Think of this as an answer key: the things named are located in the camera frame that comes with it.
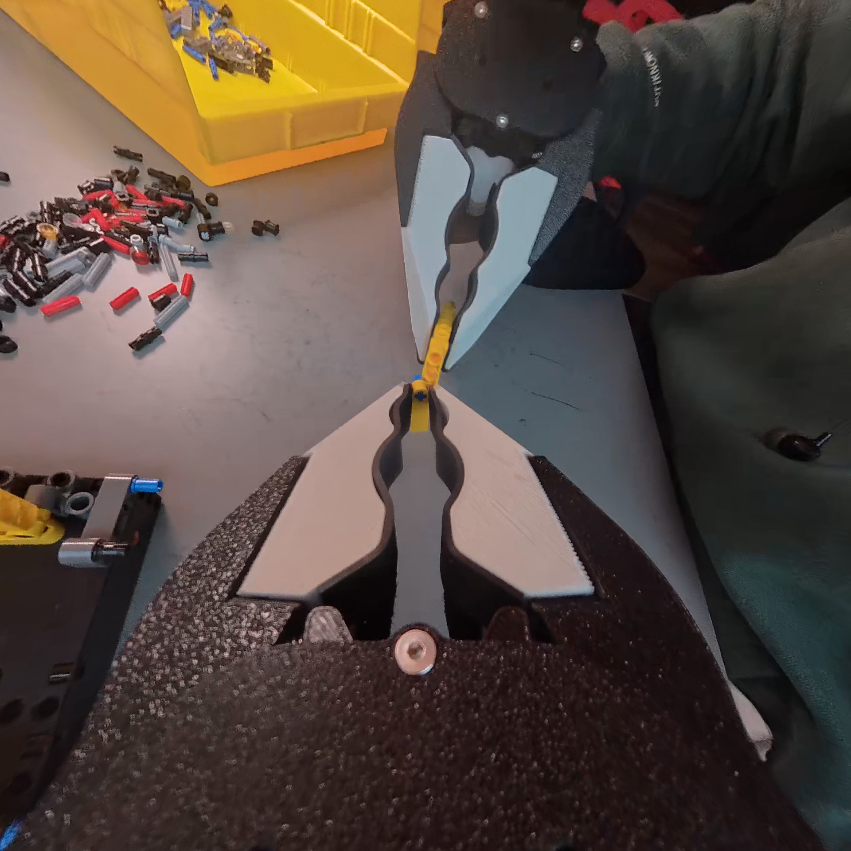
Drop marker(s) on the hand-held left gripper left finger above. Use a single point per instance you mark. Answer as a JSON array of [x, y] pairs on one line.
[[319, 525]]

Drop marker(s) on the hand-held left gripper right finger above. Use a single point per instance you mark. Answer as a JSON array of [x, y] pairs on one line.
[[512, 525]]

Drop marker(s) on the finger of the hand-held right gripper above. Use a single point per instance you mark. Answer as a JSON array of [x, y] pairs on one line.
[[518, 226], [429, 199]]

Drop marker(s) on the yellow lego curved panel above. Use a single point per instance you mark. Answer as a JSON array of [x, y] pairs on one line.
[[440, 339]]

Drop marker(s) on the small yellow lego connector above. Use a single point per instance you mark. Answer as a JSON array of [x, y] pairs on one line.
[[420, 415]]

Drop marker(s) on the heap of mixed lego parts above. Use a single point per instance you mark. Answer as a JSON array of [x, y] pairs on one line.
[[219, 43]]

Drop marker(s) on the black perforated base block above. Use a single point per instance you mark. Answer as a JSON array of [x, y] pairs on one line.
[[53, 631]]

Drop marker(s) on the yellow storage bin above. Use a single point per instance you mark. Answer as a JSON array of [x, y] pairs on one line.
[[133, 66]]

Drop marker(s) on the person's right forearm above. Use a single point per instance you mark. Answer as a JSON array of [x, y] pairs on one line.
[[731, 100]]

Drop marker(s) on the pile of lego pins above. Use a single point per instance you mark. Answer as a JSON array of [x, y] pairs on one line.
[[86, 246]]

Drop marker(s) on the red plastic basket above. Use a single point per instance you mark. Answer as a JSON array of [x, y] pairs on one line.
[[631, 13]]

